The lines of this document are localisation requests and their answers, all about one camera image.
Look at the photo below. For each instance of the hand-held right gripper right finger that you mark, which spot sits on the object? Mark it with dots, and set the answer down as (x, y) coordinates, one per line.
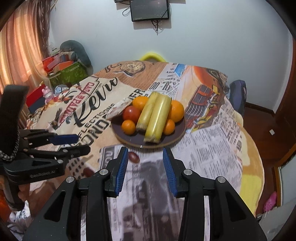
(168, 171)

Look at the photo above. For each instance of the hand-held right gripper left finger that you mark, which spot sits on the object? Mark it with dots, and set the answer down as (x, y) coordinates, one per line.
(121, 171)

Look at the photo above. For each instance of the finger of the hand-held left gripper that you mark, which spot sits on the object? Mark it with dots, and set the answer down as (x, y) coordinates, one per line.
(64, 139)
(74, 150)

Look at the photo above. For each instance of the dark round plate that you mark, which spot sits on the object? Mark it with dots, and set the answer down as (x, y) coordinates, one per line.
(136, 140)

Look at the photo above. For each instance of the small tangerine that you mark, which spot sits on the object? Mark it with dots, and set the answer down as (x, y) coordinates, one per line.
(128, 127)
(169, 127)

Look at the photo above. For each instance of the yellow corn cob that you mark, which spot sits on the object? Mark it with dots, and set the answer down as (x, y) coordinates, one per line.
(157, 122)
(146, 113)

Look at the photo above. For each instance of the red tomato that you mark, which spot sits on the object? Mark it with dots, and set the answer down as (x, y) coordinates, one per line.
(131, 114)

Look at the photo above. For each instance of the orange with sticker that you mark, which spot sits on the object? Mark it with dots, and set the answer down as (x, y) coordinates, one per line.
(177, 111)

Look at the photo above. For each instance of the peeled citrus piece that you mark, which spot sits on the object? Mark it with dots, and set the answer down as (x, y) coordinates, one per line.
(119, 108)

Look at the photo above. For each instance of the plain orange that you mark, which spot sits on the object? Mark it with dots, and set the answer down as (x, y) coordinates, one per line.
(140, 103)

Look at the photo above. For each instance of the printed blanket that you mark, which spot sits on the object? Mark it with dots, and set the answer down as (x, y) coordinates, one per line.
(208, 150)

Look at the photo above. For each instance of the pink toy figure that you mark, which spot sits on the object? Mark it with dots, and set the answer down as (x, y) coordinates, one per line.
(47, 94)

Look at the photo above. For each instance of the red flat box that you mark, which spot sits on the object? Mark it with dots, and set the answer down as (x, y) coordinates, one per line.
(34, 96)

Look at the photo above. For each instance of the green storage box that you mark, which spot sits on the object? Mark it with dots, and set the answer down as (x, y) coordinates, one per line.
(71, 75)

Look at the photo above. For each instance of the orange flat box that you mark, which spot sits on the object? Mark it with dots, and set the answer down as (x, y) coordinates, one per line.
(64, 66)

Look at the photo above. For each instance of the yellow blanket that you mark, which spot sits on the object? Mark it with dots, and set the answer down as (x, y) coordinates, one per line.
(251, 166)

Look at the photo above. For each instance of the grey plush toy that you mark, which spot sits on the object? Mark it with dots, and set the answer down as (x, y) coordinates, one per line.
(79, 49)

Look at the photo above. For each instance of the blue backpack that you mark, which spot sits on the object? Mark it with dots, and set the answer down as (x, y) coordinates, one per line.
(238, 97)

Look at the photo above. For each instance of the orange striped curtain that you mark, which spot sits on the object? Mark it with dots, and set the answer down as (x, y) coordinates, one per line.
(20, 46)

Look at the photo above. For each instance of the pink slipper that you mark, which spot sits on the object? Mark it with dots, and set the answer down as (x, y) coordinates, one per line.
(270, 202)

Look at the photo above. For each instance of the small paper scrap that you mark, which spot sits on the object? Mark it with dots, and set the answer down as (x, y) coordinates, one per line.
(272, 132)

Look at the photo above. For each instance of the yellow chair back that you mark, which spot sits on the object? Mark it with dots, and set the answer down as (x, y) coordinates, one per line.
(152, 56)

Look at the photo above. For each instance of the small wall monitor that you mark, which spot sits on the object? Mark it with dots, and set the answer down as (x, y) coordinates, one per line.
(149, 10)

